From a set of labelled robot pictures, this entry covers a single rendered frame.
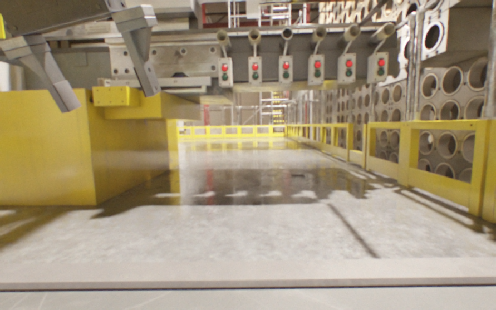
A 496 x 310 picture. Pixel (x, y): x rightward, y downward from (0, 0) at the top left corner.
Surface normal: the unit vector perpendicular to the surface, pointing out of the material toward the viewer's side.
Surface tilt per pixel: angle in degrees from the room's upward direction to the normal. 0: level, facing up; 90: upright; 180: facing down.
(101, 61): 90
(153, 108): 90
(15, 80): 90
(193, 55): 90
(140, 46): 113
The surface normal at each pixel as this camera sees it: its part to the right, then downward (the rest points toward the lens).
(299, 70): -0.05, 0.12
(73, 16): -0.07, 0.51
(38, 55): 0.98, -0.13
